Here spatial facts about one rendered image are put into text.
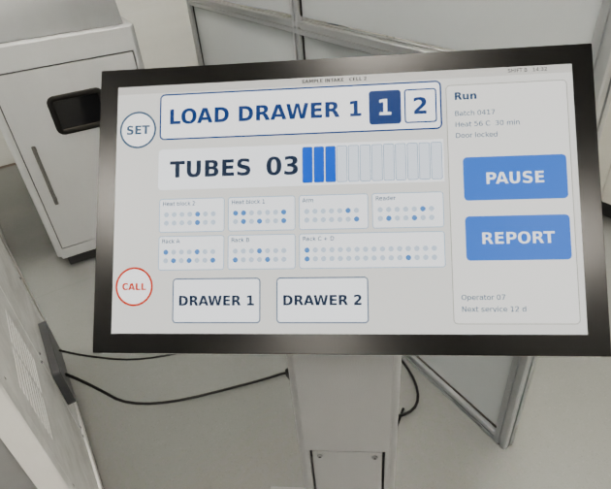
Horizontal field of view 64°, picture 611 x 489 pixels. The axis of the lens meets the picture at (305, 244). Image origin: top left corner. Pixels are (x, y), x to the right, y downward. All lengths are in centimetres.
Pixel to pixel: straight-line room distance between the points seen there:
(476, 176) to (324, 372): 34
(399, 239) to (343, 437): 40
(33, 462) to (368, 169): 75
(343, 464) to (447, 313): 44
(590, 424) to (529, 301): 127
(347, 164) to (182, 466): 126
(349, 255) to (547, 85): 26
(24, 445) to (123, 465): 75
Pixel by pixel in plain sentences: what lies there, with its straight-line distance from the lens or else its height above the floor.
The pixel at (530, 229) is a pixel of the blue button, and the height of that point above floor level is 106.
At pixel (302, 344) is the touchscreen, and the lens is 50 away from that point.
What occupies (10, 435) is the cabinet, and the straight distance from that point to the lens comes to 94.
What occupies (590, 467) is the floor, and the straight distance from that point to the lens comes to 168.
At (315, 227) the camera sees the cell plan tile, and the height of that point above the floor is 106.
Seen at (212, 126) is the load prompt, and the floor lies 115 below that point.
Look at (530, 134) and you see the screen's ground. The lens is 54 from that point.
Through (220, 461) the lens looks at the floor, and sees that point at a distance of 160.
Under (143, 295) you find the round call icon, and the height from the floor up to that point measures 101.
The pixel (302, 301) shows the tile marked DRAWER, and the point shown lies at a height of 100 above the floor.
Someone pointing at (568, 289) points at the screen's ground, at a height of 101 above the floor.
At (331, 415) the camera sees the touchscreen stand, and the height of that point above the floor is 71.
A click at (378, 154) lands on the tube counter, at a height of 112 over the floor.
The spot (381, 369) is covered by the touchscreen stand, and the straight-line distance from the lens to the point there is 68.
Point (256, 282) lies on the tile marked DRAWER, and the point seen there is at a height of 102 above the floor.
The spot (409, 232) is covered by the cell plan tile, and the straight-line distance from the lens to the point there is 50.
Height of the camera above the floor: 133
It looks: 35 degrees down
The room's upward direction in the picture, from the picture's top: 5 degrees counter-clockwise
